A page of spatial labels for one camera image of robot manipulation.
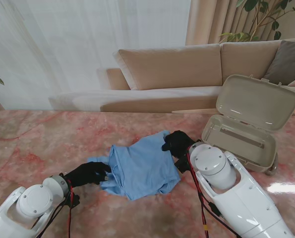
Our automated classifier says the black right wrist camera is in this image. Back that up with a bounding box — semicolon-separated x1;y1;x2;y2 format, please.
174;157;192;174

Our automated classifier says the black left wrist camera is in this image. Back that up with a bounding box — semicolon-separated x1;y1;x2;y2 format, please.
65;194;80;208

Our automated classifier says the tall green leafy plant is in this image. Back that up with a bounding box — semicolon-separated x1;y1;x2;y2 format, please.
219;0;295;43

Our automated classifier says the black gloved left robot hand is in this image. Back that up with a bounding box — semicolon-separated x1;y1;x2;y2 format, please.
64;161;112;188

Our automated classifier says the beige fabric sofa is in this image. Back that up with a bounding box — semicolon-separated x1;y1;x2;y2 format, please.
48;37;295;114

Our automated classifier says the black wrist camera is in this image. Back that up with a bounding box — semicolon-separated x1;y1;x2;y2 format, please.
65;194;80;208
174;157;192;174

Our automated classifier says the light blue shirt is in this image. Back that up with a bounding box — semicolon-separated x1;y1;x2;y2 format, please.
87;130;181;201

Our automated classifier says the red black arm cable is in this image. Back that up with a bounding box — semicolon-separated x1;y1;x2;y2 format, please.
35;179;76;238
186;146;242;238

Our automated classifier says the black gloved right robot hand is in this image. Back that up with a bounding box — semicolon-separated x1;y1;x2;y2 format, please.
161;130;196;159

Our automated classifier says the beige hard-shell suitcase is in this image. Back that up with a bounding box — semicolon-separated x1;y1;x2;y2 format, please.
201;74;295;176

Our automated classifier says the grey sofa cushion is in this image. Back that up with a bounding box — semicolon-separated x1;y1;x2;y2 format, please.
263;40;295;86

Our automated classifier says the red black right arm cable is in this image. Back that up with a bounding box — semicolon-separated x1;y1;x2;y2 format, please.
186;146;242;238

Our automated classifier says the beige curtain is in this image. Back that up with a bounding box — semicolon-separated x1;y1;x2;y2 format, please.
185;0;295;47

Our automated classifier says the red black left arm cable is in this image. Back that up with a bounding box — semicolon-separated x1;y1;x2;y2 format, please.
35;179;76;238

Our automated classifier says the white sheer curtain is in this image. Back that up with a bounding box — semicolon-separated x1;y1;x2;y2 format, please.
0;0;191;110

